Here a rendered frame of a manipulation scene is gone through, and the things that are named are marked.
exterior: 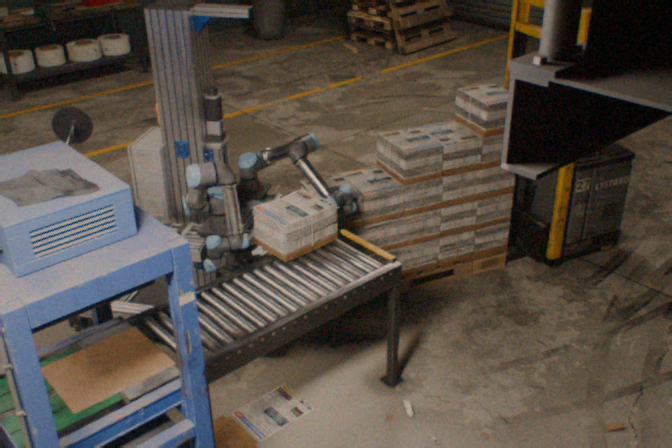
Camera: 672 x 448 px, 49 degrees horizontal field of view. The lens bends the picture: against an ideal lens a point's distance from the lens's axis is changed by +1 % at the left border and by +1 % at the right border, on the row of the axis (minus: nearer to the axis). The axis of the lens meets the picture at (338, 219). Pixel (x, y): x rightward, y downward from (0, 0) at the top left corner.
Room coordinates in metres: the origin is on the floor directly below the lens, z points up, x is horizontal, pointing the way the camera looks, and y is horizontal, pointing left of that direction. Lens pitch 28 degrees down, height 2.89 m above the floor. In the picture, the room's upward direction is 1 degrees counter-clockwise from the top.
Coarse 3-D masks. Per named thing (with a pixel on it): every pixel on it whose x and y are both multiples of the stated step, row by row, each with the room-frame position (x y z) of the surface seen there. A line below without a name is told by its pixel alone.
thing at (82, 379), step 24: (120, 336) 2.79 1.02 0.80; (144, 336) 2.79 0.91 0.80; (72, 360) 2.62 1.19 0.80; (96, 360) 2.62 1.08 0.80; (120, 360) 2.62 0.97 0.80; (144, 360) 2.61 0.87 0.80; (168, 360) 2.61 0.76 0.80; (72, 384) 2.46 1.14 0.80; (96, 384) 2.46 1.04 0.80; (120, 384) 2.46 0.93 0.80; (72, 408) 2.32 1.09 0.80
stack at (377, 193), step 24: (312, 192) 4.24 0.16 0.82; (336, 192) 4.23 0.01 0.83; (360, 192) 4.25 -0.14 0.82; (384, 192) 4.25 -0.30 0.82; (408, 192) 4.32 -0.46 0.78; (432, 192) 4.40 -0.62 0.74; (456, 192) 4.47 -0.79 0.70; (360, 216) 4.18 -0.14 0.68; (408, 216) 4.32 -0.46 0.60; (432, 216) 4.39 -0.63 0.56; (456, 216) 4.47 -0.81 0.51; (384, 240) 4.25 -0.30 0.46; (432, 240) 4.40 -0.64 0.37; (456, 240) 4.48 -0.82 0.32; (384, 264) 4.25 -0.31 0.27; (408, 264) 4.33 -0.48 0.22; (456, 264) 4.49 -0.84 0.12; (408, 288) 4.33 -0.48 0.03
